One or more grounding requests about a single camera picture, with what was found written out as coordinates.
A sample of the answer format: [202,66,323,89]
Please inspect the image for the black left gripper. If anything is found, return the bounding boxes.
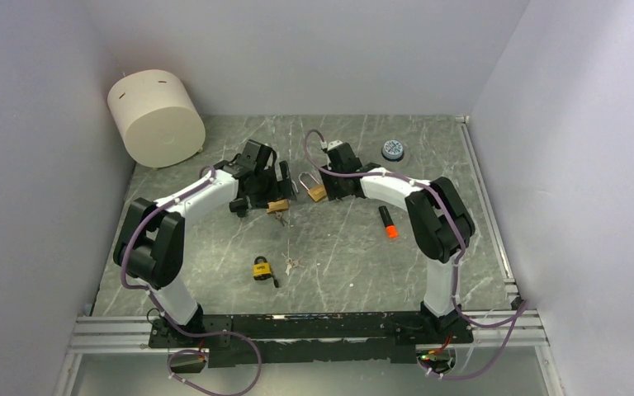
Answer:
[247,161,296,210]

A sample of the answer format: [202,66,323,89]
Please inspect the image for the small brass padlock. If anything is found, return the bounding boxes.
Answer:
[298,172,327,202]

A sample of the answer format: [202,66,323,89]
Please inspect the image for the large brass padlock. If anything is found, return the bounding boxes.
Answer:
[266,181,298,215]

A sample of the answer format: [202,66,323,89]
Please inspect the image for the small silver keys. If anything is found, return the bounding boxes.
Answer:
[273,212,287,226]

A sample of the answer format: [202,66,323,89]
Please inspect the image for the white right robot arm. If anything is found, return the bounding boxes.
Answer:
[318,140,476,342]

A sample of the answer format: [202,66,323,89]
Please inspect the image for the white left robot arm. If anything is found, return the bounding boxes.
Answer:
[113,139,296,347]

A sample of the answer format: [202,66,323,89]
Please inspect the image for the silver key pair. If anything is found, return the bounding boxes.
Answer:
[282,253,302,276]

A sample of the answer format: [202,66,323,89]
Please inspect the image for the orange black marker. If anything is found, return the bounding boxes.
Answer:
[378,205,399,238]

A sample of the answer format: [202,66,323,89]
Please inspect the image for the yellow black padlock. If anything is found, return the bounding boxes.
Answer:
[252,256,280,288]

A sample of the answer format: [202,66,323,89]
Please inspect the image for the cream cylindrical container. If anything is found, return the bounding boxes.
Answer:
[107,69,206,168]

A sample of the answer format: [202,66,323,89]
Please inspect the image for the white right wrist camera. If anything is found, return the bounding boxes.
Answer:
[320,139,344,154]

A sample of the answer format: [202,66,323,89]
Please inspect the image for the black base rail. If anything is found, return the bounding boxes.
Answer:
[149,309,474,368]

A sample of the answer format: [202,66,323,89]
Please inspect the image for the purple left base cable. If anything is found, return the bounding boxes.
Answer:
[166,328,266,396]

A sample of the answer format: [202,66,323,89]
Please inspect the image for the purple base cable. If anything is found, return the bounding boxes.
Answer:
[418,297,532,383]
[166,328,266,396]

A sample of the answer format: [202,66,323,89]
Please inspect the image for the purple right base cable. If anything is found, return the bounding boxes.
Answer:
[418,297,532,383]

